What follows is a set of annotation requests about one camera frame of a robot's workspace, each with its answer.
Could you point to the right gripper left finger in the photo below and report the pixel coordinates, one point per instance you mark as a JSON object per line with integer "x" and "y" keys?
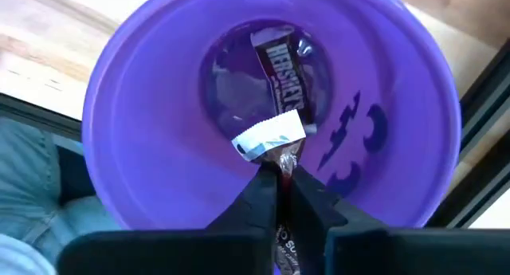
{"x": 179, "y": 253}

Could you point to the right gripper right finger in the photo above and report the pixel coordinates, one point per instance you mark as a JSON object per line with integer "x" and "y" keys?
{"x": 398, "y": 253}

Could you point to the brown Hershey's candy wrapper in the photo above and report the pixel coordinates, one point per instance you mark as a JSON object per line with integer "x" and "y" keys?
{"x": 271, "y": 135}
{"x": 285, "y": 79}

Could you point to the purple plastic bucket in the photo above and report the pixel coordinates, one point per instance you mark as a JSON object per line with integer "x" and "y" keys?
{"x": 159, "y": 107}

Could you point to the person's leg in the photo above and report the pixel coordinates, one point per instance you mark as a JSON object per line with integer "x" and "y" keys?
{"x": 28, "y": 179}

